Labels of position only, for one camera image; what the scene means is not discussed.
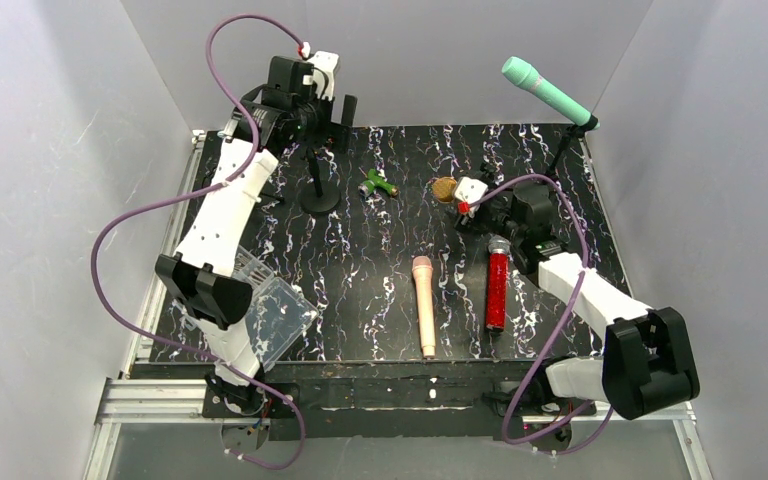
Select red glitter microphone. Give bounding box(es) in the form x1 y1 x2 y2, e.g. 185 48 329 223
485 235 510 334

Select gold microphone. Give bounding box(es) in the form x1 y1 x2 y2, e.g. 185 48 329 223
431 177 457 203

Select black round base clip stand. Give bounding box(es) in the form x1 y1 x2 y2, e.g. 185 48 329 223
298 147 341 216

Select pink microphone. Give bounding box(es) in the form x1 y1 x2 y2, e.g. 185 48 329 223
412 256 436 359

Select black tripod shock mount stand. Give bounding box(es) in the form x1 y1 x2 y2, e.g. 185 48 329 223
257 192 286 204

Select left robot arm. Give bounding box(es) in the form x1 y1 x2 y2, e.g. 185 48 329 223
155 51 357 416

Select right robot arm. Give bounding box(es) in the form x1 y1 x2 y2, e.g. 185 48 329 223
453 177 700 420

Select black round base shock stand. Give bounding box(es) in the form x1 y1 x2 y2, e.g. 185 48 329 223
479 162 503 194

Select black tall tripod stand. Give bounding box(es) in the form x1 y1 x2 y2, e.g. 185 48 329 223
535 125 588 185

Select teal microphone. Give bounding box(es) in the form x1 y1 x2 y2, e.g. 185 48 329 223
501 56 600 131

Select clear plastic screw box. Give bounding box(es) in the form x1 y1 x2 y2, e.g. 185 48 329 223
185 245 319 372

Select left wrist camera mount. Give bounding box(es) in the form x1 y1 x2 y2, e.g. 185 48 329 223
302 51 340 101

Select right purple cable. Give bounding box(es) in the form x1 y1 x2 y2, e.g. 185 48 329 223
476 173 616 458

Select purple cable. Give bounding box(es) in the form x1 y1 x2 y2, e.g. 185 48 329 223
90 14 307 472
476 173 616 458

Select green hose splitter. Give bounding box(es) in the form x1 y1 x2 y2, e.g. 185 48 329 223
358 169 399 198

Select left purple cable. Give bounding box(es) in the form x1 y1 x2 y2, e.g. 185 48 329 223
90 14 307 472

